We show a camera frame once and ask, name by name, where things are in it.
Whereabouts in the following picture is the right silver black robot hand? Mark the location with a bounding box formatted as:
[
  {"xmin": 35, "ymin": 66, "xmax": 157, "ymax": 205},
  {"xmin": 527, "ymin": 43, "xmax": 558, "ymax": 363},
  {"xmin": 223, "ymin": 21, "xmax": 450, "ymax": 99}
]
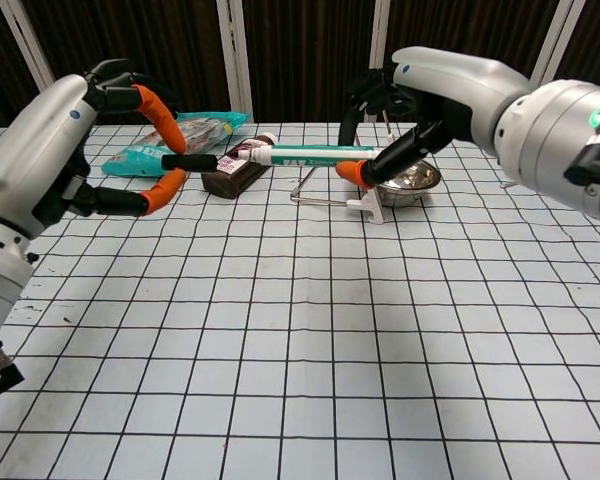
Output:
[{"xmin": 335, "ymin": 45, "xmax": 532, "ymax": 190}]

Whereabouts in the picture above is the white green marker body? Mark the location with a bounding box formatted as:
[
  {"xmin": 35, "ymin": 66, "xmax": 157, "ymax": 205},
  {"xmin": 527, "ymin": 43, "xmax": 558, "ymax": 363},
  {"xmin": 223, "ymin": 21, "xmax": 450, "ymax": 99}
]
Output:
[{"xmin": 236, "ymin": 143, "xmax": 382, "ymax": 169}]

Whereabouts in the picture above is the black marker cap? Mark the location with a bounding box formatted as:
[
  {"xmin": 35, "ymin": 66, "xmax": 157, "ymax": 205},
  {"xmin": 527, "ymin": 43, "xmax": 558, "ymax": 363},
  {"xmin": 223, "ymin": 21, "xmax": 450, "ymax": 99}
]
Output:
[{"xmin": 161, "ymin": 153, "xmax": 218, "ymax": 173}]

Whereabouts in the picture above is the stainless steel bowl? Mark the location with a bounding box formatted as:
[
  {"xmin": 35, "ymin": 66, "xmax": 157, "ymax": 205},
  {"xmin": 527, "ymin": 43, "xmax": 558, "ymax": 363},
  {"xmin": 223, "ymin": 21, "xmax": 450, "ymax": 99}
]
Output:
[{"xmin": 374, "ymin": 159, "xmax": 442, "ymax": 209}]

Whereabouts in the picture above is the brown bottle with pink label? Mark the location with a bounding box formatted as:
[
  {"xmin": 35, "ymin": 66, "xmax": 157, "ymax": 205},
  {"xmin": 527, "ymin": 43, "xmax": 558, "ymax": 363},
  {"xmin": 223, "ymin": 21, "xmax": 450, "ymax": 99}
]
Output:
[{"xmin": 201, "ymin": 131, "xmax": 277, "ymax": 200}]

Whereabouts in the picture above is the teal snack bag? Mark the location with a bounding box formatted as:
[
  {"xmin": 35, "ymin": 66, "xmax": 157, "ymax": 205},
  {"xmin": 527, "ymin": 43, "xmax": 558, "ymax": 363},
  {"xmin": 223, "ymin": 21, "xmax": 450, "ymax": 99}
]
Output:
[{"xmin": 102, "ymin": 110, "xmax": 253, "ymax": 180}]

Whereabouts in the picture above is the white frame post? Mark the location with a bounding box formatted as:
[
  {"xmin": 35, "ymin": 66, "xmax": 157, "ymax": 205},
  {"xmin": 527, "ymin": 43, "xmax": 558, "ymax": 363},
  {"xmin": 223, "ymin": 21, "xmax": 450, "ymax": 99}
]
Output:
[
  {"xmin": 216, "ymin": 0, "xmax": 254, "ymax": 124},
  {"xmin": 527, "ymin": 0, "xmax": 577, "ymax": 85},
  {"xmin": 0, "ymin": 0, "xmax": 61, "ymax": 94},
  {"xmin": 369, "ymin": 0, "xmax": 392, "ymax": 71}
]

